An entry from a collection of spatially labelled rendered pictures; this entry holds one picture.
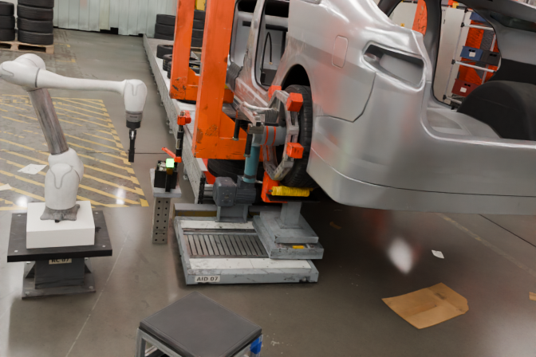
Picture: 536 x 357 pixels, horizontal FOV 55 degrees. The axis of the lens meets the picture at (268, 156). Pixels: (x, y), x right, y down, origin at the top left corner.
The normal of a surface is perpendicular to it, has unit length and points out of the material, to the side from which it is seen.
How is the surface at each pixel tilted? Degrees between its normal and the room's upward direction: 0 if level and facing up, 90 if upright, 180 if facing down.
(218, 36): 90
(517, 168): 103
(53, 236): 90
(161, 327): 0
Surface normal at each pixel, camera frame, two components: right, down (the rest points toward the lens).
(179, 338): 0.15, -0.94
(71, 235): 0.38, 0.33
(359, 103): -0.88, 0.01
